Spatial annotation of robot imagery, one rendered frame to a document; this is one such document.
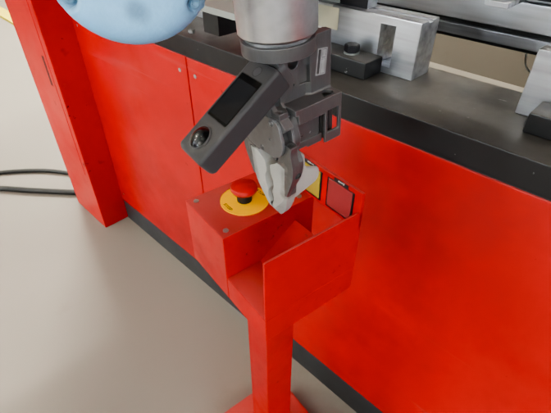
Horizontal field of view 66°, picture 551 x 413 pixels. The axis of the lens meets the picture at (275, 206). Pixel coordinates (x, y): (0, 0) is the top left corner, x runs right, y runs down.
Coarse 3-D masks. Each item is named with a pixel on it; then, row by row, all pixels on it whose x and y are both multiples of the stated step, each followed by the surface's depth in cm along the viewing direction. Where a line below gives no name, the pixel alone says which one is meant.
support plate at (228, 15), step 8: (208, 0) 67; (216, 0) 67; (224, 0) 67; (232, 0) 67; (208, 8) 64; (216, 8) 63; (224, 8) 63; (232, 8) 63; (224, 16) 62; (232, 16) 61
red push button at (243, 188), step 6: (240, 180) 61; (246, 180) 61; (252, 180) 61; (234, 186) 60; (240, 186) 60; (246, 186) 60; (252, 186) 60; (234, 192) 59; (240, 192) 59; (246, 192) 59; (252, 192) 59; (240, 198) 61; (246, 198) 61
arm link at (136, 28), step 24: (72, 0) 18; (96, 0) 18; (120, 0) 18; (144, 0) 18; (168, 0) 19; (192, 0) 19; (96, 24) 19; (120, 24) 19; (144, 24) 19; (168, 24) 19
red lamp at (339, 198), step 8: (328, 184) 58; (336, 184) 56; (328, 192) 58; (336, 192) 57; (344, 192) 56; (328, 200) 59; (336, 200) 58; (344, 200) 56; (336, 208) 58; (344, 208) 57; (344, 216) 58
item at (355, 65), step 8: (336, 48) 77; (336, 56) 75; (344, 56) 74; (352, 56) 74; (360, 56) 74; (368, 56) 74; (376, 56) 74; (336, 64) 76; (344, 64) 74; (352, 64) 73; (360, 64) 72; (368, 64) 72; (376, 64) 74; (344, 72) 75; (352, 72) 74; (360, 72) 73; (368, 72) 73; (376, 72) 75
